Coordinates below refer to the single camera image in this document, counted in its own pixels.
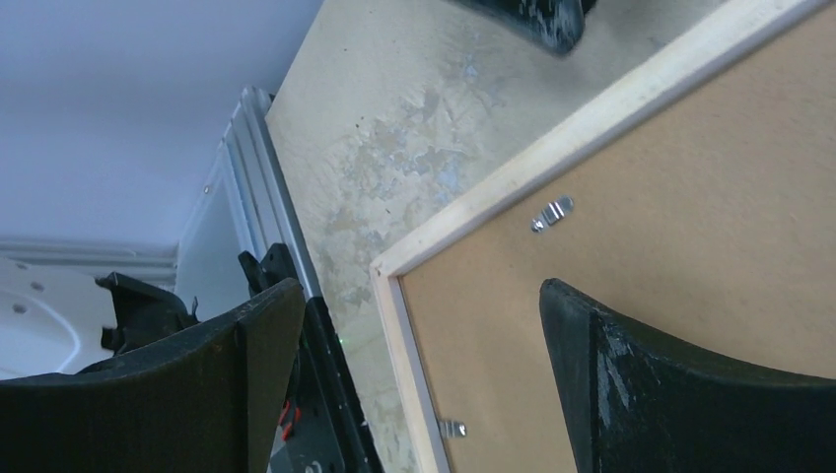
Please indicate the metal turn clip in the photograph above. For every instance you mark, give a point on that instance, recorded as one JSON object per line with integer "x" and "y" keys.
{"x": 452, "y": 429}
{"x": 554, "y": 212}

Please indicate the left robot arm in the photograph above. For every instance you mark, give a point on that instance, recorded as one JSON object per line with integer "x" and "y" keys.
{"x": 57, "y": 320}

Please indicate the picture frame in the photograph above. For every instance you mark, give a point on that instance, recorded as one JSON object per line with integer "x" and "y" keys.
{"x": 716, "y": 42}

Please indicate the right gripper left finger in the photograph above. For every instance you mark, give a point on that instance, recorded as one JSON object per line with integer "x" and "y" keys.
{"x": 206, "y": 399}

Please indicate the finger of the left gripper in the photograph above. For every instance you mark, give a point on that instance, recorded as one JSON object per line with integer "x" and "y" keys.
{"x": 556, "y": 26}

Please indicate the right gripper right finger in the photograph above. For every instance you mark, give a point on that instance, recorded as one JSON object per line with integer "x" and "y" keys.
{"x": 637, "y": 399}

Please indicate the brown backing board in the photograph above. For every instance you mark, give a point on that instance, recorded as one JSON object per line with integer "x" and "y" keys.
{"x": 712, "y": 220}

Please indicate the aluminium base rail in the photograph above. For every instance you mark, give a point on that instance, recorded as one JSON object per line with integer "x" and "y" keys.
{"x": 244, "y": 205}

